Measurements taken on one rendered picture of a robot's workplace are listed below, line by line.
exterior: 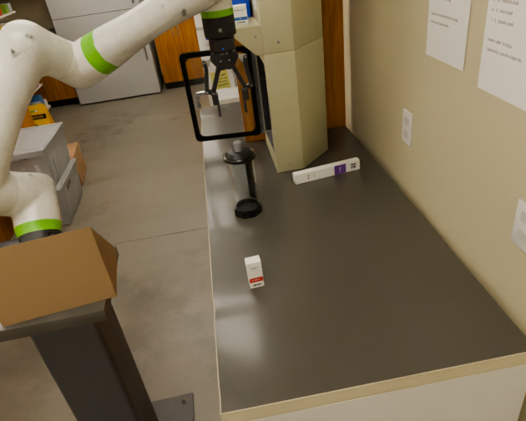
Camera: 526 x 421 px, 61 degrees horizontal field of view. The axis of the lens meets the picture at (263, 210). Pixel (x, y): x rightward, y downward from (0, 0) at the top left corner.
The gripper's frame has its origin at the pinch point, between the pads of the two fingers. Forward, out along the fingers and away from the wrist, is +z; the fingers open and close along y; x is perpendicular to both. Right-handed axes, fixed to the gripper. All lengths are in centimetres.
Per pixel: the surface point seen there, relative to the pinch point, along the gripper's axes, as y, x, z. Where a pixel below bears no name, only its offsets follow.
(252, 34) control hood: -11.7, -25.8, -14.8
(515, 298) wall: -58, 65, 37
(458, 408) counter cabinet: -39, 78, 55
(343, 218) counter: -30, 15, 39
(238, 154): 0.6, 3.7, 15.5
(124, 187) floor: 99, -231, 134
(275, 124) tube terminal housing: -16.0, -25.7, 18.6
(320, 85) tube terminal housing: -37, -37, 10
